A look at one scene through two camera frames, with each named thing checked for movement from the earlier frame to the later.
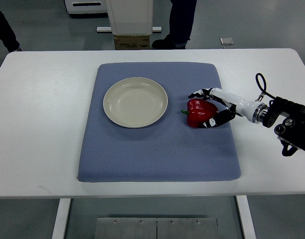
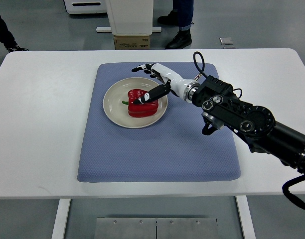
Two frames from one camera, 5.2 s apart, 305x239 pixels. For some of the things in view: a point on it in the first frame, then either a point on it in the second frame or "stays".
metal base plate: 156,228 stays
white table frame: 60,223 stays
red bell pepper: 199,111 -> 148,108
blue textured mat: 168,150 stays
